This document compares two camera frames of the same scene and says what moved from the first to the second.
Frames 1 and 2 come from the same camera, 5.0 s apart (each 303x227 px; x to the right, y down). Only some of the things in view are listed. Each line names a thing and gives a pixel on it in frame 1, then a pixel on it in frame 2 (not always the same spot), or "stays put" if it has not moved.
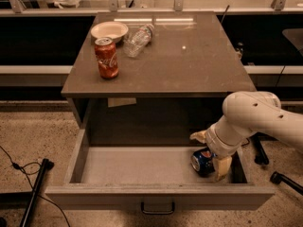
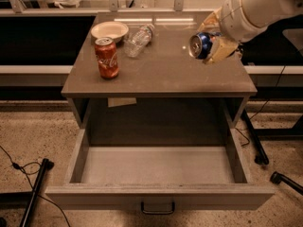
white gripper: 215,143 → 236,19
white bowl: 110,29 stays put
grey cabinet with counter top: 152,78 stays put
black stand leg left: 46,165 stays put
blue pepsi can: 203,161 → 200,45
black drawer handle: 157,212 stays put
